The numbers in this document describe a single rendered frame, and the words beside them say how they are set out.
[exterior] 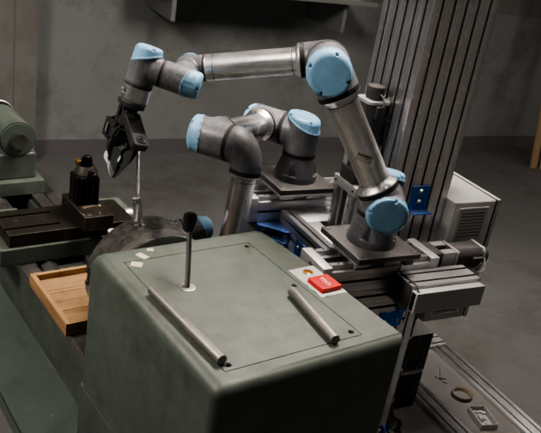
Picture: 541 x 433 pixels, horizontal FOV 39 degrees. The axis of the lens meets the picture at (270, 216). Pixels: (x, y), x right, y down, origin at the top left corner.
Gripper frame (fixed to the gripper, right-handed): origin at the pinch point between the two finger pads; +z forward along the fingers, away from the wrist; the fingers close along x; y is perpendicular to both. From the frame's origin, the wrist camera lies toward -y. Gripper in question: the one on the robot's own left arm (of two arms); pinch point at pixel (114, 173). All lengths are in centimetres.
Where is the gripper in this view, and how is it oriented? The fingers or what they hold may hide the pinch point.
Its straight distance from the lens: 210.3
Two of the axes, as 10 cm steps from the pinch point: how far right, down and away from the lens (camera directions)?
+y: -5.6, -4.1, 7.2
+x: -7.6, -1.0, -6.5
